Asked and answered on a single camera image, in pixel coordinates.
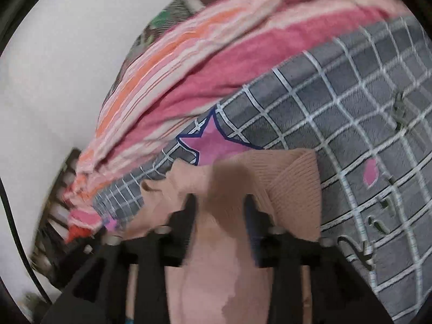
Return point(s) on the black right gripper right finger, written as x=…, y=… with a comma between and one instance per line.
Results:
x=312, y=281

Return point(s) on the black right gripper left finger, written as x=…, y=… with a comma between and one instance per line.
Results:
x=97, y=293

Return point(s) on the pink knit sweater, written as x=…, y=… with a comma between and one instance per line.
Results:
x=219, y=282

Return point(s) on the red pillow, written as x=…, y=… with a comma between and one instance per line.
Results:
x=76, y=231

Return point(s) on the dark wooden headboard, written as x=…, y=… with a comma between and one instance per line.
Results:
x=52, y=229

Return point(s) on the grey checked star quilt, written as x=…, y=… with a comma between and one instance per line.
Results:
x=363, y=103

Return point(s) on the pink orange striped blanket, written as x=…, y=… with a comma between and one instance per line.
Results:
x=191, y=67

